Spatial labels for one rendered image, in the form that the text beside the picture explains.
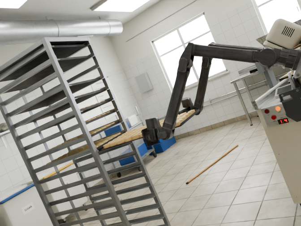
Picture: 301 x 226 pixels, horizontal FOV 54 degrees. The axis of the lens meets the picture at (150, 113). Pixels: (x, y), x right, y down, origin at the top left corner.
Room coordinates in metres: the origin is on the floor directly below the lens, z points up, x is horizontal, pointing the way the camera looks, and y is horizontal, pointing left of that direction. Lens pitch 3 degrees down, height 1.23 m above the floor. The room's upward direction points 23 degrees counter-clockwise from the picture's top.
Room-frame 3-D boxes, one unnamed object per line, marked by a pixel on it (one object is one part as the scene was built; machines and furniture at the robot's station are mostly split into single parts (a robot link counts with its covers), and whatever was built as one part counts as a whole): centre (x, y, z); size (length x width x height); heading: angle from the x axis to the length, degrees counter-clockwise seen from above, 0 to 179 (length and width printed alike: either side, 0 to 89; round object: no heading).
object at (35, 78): (2.24, 0.60, 1.68); 0.60 x 0.40 x 0.02; 63
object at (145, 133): (1.65, 0.05, 1.02); 0.07 x 0.07 x 0.10; 16
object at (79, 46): (2.24, 0.60, 1.77); 0.60 x 0.40 x 0.02; 63
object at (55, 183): (4.44, 1.77, 0.39); 0.64 x 0.54 x 0.77; 53
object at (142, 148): (5.91, 0.64, 0.29); 0.56 x 0.38 x 0.20; 154
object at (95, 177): (2.07, 0.68, 0.87); 0.64 x 0.03 x 0.03; 63
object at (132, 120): (6.07, 0.56, 0.90); 0.44 x 0.36 x 0.20; 64
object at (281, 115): (2.00, -0.81, 0.77); 0.24 x 0.04 x 0.14; 45
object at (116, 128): (5.72, 0.72, 0.88); 0.40 x 0.30 x 0.16; 59
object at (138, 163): (2.41, 0.50, 0.78); 0.64 x 0.03 x 0.03; 63
